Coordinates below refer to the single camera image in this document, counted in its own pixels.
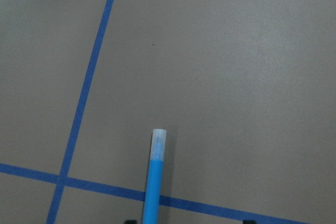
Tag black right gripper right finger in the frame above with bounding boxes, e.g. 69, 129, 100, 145
243, 220, 256, 224

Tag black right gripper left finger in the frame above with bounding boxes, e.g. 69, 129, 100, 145
124, 220, 137, 224

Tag blue marker pen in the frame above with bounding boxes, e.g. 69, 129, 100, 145
142, 129, 166, 223

